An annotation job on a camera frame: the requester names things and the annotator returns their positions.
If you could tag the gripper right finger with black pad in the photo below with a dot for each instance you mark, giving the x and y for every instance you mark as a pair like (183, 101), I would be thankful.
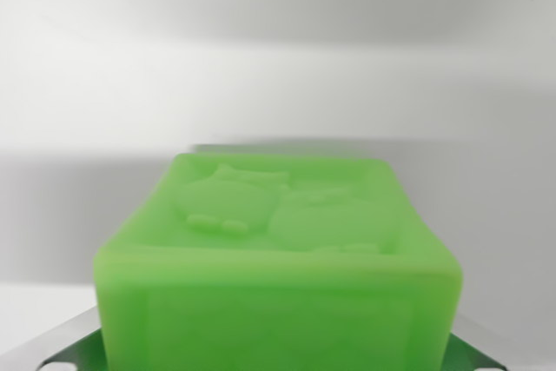
(486, 345)

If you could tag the green toy cube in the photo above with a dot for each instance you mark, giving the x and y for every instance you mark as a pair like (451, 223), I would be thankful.
(278, 284)

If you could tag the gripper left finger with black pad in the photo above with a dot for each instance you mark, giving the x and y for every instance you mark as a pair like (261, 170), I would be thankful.
(56, 345)

